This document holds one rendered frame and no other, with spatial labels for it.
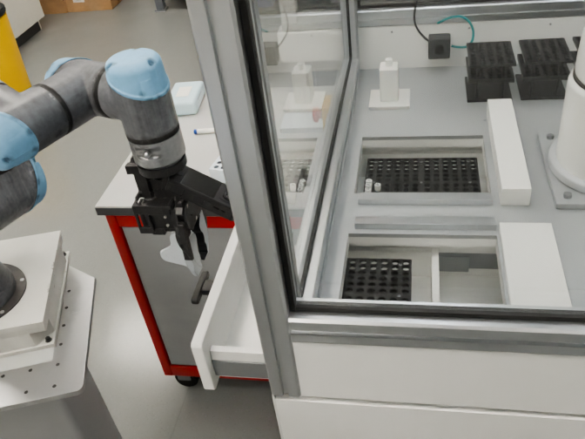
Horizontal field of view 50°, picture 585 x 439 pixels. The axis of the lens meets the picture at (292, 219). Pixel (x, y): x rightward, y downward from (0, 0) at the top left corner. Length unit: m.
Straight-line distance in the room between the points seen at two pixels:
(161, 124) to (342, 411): 0.45
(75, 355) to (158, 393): 0.91
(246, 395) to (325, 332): 1.32
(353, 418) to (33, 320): 0.65
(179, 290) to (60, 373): 0.60
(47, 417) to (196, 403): 0.72
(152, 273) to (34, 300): 0.51
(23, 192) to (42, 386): 0.36
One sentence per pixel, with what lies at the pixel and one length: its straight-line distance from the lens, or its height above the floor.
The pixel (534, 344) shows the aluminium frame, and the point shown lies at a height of 1.07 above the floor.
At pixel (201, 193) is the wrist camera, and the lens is 0.92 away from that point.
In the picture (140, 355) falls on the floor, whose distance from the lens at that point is 2.28.
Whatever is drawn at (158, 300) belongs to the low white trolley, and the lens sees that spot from 1.81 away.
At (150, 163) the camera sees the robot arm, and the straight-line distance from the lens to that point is 0.90.
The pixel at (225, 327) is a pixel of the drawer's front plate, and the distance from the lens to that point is 1.07.
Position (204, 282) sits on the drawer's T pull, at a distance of 1.08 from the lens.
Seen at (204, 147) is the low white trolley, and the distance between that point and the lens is 1.75.
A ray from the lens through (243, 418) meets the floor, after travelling 2.02.
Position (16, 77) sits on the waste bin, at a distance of 3.89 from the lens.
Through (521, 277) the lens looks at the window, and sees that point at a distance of 0.70.
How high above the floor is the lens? 1.63
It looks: 37 degrees down
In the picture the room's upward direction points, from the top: 8 degrees counter-clockwise
